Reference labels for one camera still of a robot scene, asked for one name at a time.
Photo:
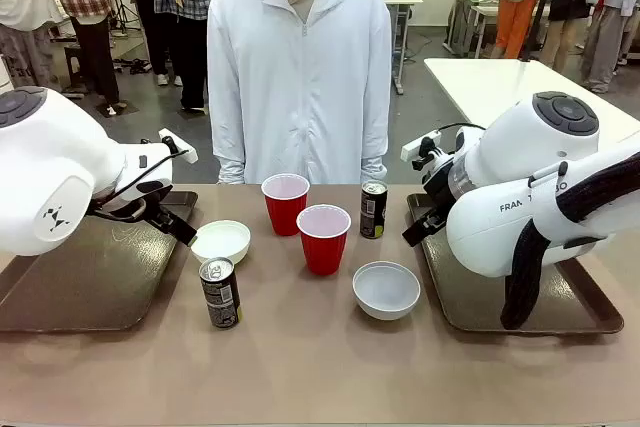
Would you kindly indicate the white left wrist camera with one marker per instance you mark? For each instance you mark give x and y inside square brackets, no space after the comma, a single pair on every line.
[182,152]

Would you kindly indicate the black stool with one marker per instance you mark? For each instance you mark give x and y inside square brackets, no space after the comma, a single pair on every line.
[74,64]

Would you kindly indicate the black drink can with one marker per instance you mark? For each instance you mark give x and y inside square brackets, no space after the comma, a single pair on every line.
[222,297]
[372,212]

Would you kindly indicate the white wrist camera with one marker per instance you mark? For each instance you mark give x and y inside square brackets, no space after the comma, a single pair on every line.
[182,152]
[420,145]

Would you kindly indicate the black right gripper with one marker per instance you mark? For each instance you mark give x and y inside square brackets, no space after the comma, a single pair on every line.
[437,202]

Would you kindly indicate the bystander in light jacket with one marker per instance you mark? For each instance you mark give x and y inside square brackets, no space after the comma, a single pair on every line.
[607,22]

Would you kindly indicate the bystander in orange trousers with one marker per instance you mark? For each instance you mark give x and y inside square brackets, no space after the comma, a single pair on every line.
[515,12]

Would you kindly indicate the person in white hoodie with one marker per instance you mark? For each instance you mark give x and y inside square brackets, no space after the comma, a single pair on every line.
[300,72]

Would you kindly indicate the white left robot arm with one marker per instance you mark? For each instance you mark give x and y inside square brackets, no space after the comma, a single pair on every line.
[50,172]

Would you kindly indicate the red plastic cup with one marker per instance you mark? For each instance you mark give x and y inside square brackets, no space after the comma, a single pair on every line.
[323,252]
[285,212]

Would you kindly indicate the person's left forearm white sleeve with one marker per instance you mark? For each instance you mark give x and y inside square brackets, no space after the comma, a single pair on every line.
[374,157]

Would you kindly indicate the white bowl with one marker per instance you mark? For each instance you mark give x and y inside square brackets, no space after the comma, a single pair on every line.
[220,242]
[386,292]

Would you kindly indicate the person's right forearm white sleeve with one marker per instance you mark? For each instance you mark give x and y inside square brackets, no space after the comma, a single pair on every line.
[230,157]

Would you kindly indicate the brown plastic tray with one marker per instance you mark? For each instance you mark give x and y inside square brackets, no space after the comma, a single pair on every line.
[565,297]
[100,272]

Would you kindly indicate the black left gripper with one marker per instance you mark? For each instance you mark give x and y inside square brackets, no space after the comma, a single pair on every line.
[162,217]

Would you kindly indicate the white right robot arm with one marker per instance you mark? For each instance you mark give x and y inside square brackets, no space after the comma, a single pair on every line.
[490,232]

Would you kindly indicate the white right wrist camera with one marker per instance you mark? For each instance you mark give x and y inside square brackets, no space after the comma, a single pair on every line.
[420,145]

